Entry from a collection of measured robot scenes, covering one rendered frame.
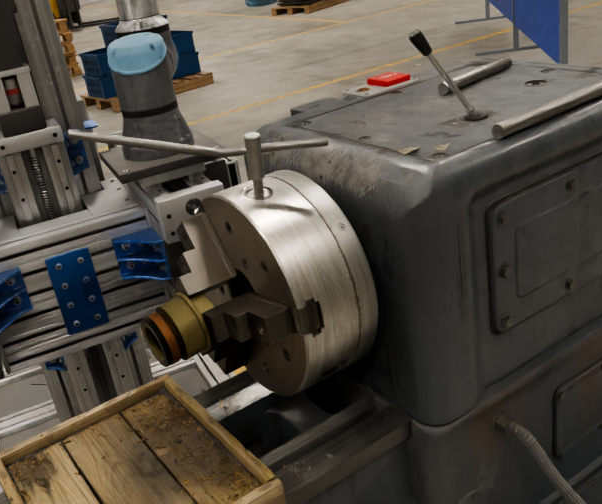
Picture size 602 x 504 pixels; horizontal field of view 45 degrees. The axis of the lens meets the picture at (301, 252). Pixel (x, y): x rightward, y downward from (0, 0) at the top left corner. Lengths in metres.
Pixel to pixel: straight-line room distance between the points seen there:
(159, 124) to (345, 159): 0.57
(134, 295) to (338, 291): 0.73
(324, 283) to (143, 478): 0.39
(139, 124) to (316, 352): 0.73
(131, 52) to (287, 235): 0.67
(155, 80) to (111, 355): 0.67
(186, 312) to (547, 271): 0.55
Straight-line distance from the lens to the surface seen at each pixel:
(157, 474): 1.11
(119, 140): 0.99
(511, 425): 1.22
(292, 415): 1.23
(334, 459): 1.09
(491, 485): 1.31
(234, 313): 0.98
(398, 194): 0.97
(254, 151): 0.98
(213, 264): 1.06
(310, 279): 0.95
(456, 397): 1.11
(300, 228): 0.97
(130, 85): 1.53
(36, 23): 1.68
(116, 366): 1.81
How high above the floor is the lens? 1.58
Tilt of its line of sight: 25 degrees down
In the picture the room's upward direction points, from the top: 9 degrees counter-clockwise
